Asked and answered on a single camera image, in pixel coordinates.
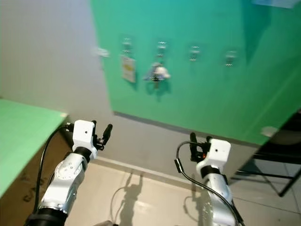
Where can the clear tape strip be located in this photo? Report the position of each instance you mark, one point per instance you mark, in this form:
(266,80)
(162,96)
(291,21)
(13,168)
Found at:
(269,131)
(102,52)

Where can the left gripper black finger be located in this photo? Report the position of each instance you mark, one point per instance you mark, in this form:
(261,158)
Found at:
(108,133)
(95,128)

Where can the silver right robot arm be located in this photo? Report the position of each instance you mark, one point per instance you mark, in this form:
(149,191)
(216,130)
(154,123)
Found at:
(216,197)

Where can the green wall board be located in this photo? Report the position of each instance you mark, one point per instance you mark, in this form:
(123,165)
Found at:
(197,99)

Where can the brown cardboard box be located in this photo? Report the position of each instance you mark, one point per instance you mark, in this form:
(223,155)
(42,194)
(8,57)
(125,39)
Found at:
(21,197)

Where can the white tag with yellow print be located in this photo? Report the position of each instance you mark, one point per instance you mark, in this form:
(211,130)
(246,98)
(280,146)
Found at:
(128,68)

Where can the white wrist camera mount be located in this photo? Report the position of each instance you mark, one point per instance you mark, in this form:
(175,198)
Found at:
(83,133)
(217,151)

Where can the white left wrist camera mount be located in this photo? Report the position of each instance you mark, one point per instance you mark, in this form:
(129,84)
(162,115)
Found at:
(83,133)

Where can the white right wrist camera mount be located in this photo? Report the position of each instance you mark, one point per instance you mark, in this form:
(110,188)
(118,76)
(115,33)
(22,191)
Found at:
(217,151)

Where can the key bunch with white fob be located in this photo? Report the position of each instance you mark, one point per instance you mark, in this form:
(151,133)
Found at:
(158,72)

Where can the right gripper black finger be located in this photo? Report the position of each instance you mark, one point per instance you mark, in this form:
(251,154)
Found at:
(209,139)
(194,146)

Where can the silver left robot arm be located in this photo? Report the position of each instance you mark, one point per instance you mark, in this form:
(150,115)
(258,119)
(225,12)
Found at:
(68,181)

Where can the black metal chair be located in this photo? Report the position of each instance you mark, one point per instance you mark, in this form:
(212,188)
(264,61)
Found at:
(277,150)

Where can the clear adhesive metal hook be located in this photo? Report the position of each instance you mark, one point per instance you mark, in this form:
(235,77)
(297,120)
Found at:
(162,47)
(126,45)
(231,57)
(194,52)

